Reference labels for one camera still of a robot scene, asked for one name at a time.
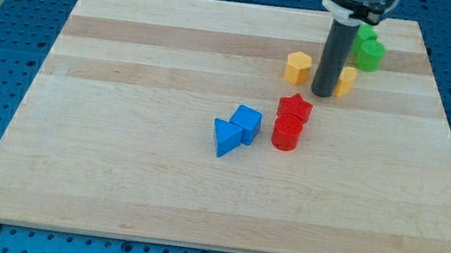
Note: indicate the yellow hexagon block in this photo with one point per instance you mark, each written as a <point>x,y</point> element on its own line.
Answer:
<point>298,68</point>

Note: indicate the blue triangle block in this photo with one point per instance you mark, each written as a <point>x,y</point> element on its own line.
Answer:
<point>228,136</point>

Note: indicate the blue cube block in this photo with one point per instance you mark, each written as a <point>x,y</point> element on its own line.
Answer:
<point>249,120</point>

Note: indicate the red cylinder block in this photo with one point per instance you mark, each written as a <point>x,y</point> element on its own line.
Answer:
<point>287,131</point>

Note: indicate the red star block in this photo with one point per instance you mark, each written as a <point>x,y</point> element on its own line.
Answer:
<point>295,105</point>

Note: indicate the light wooden board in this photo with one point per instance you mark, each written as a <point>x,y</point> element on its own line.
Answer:
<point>115,136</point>

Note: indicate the yellow heart block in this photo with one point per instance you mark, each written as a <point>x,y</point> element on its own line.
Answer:
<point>345,81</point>

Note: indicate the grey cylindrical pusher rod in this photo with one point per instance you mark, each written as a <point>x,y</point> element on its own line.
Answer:
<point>332,60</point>

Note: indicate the green cylinder block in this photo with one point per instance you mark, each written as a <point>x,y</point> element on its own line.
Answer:
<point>370,55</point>

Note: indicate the green star block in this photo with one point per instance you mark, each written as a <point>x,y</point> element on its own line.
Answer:
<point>365,33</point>

